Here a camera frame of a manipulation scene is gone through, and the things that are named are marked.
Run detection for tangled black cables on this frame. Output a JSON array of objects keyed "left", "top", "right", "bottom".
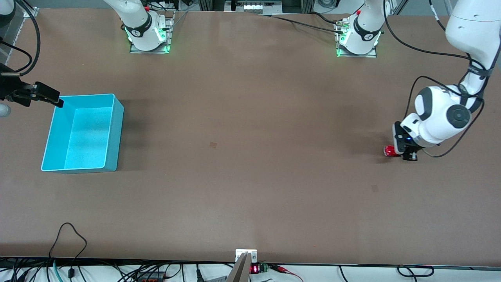
[{"left": 114, "top": 262, "right": 235, "bottom": 282}]

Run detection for short black table cable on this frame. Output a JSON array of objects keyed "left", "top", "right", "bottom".
[{"left": 310, "top": 11, "right": 346, "bottom": 24}]

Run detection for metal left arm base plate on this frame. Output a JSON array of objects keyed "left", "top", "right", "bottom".
[{"left": 335, "top": 20, "right": 377, "bottom": 58}]

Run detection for black cable bundle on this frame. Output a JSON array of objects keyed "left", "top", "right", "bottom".
[{"left": 0, "top": 257, "right": 51, "bottom": 282}]

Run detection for red clip wire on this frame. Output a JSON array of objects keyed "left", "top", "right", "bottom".
[{"left": 269, "top": 264, "right": 304, "bottom": 282}]

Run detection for white bracket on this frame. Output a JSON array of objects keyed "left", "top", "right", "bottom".
[{"left": 235, "top": 249, "right": 258, "bottom": 263}]

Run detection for blue plastic box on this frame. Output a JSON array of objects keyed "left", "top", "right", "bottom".
[{"left": 41, "top": 93, "right": 124, "bottom": 173}]

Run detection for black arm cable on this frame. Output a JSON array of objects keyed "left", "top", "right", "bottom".
[
  {"left": 0, "top": 0, "right": 41, "bottom": 77},
  {"left": 384, "top": 0, "right": 501, "bottom": 158}
]

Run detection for grey metal bar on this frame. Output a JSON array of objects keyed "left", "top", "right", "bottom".
[{"left": 226, "top": 252, "right": 251, "bottom": 282}]

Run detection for aluminium edge rail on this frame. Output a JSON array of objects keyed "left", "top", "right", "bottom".
[{"left": 0, "top": 7, "right": 40, "bottom": 67}]

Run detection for flat black cable loop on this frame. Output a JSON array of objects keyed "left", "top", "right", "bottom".
[{"left": 397, "top": 266, "right": 435, "bottom": 278}]

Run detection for black power strip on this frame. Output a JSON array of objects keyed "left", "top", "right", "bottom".
[{"left": 135, "top": 270, "right": 169, "bottom": 282}]

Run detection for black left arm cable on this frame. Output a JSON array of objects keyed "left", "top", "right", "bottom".
[{"left": 384, "top": 0, "right": 501, "bottom": 158}]

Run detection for thin black looped cable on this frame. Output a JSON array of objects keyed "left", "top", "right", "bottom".
[{"left": 49, "top": 222, "right": 87, "bottom": 279}]

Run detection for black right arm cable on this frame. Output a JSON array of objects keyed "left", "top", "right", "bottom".
[{"left": 0, "top": 0, "right": 41, "bottom": 77}]

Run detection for bright lit device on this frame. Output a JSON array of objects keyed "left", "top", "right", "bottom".
[{"left": 243, "top": 2, "right": 282, "bottom": 11}]

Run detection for long black table cable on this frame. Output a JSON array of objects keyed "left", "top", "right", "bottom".
[{"left": 258, "top": 14, "right": 345, "bottom": 33}]

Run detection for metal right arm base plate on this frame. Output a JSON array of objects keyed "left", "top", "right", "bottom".
[{"left": 130, "top": 11, "right": 175, "bottom": 54}]

